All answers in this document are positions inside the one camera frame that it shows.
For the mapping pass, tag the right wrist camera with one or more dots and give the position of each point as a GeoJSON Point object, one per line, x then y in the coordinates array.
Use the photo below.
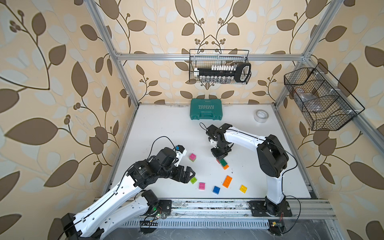
{"type": "Point", "coordinates": [213, 143]}

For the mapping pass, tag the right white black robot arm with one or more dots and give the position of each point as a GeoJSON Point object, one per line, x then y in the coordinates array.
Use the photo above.
{"type": "Point", "coordinates": [273, 158]}

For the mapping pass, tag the black wire basket right wall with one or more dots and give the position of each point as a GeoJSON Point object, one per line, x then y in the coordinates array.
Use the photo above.
{"type": "Point", "coordinates": [339, 104]}

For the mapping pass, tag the black wire basket back wall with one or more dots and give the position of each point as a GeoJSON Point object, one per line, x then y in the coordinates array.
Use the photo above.
{"type": "Point", "coordinates": [202, 58]}

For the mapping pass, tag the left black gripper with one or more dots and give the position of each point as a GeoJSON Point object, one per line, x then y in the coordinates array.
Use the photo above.
{"type": "Point", "coordinates": [186, 178]}

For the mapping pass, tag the plastic bag in basket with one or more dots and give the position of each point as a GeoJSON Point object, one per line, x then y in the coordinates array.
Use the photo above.
{"type": "Point", "coordinates": [311, 103]}

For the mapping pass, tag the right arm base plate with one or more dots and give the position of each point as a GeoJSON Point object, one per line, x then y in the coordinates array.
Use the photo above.
{"type": "Point", "coordinates": [267, 208]}

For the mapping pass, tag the black white tool in basket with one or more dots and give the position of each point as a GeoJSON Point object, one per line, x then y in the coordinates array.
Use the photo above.
{"type": "Point", "coordinates": [238, 73]}

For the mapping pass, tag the black wire basket wall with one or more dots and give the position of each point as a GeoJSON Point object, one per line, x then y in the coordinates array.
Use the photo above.
{"type": "Point", "coordinates": [339, 104]}
{"type": "Point", "coordinates": [202, 58]}

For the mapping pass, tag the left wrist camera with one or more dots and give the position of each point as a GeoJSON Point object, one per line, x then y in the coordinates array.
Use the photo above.
{"type": "Point", "coordinates": [180, 153]}

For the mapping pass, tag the green plastic tool case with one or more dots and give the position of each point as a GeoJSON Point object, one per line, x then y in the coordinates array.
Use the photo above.
{"type": "Point", "coordinates": [202, 109]}

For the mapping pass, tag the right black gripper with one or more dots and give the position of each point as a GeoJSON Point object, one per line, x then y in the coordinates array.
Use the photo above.
{"type": "Point", "coordinates": [219, 156]}

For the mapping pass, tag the long orange lego brick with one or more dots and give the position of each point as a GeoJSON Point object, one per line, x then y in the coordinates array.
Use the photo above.
{"type": "Point", "coordinates": [227, 182]}

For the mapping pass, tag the pink lego brick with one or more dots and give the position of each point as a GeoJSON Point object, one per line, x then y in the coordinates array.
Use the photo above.
{"type": "Point", "coordinates": [202, 186]}
{"type": "Point", "coordinates": [192, 156]}

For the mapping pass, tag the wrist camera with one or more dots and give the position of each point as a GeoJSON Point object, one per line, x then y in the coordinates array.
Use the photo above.
{"type": "Point", "coordinates": [180, 153]}
{"type": "Point", "coordinates": [213, 143]}

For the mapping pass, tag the blue lego brick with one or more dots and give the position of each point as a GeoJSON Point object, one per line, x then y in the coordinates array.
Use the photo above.
{"type": "Point", "coordinates": [216, 190]}

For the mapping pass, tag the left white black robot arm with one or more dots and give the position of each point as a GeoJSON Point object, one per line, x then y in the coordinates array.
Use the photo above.
{"type": "Point", "coordinates": [129, 198]}

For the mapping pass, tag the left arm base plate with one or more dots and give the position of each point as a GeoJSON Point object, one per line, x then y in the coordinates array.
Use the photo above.
{"type": "Point", "coordinates": [162, 207]}

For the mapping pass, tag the clear tape roll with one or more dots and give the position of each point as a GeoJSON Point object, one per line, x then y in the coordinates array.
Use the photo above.
{"type": "Point", "coordinates": [261, 116]}

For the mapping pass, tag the dark green long lego brick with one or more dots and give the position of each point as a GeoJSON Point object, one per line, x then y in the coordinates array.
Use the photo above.
{"type": "Point", "coordinates": [223, 162]}

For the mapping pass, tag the yellow lego brick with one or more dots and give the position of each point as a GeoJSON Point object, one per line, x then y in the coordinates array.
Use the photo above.
{"type": "Point", "coordinates": [243, 189]}

